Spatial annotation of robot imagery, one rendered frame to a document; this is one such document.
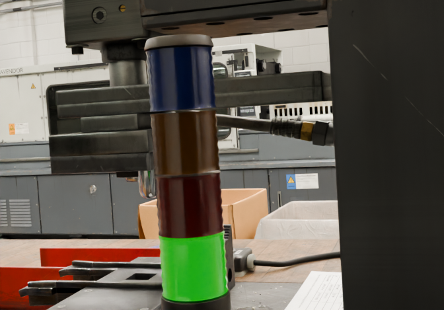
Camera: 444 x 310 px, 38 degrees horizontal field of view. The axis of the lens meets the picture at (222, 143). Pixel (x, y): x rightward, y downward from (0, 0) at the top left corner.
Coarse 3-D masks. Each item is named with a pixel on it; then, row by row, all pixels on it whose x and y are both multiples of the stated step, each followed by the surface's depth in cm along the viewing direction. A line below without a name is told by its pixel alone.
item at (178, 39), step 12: (168, 36) 34; (180, 36) 34; (192, 36) 34; (204, 36) 35; (144, 48) 36; (156, 48) 35; (168, 300) 36; (204, 300) 35; (216, 300) 35; (228, 300) 36
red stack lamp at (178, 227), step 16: (160, 176) 36; (176, 176) 35; (192, 176) 35; (208, 176) 35; (160, 192) 35; (176, 192) 35; (192, 192) 35; (208, 192) 35; (160, 208) 36; (176, 208) 35; (192, 208) 35; (208, 208) 35; (160, 224) 36; (176, 224) 35; (192, 224) 35; (208, 224) 35
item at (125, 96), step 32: (128, 64) 62; (64, 96) 62; (96, 96) 61; (128, 96) 60; (224, 96) 57; (256, 96) 57; (288, 96) 56; (320, 96) 55; (96, 128) 60; (128, 128) 59; (64, 160) 59; (96, 160) 58; (128, 160) 57
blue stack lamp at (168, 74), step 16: (176, 48) 34; (192, 48) 34; (208, 48) 35; (160, 64) 35; (176, 64) 34; (192, 64) 34; (208, 64) 35; (160, 80) 35; (176, 80) 34; (192, 80) 34; (208, 80) 35; (160, 96) 35; (176, 96) 34; (192, 96) 34; (208, 96) 35
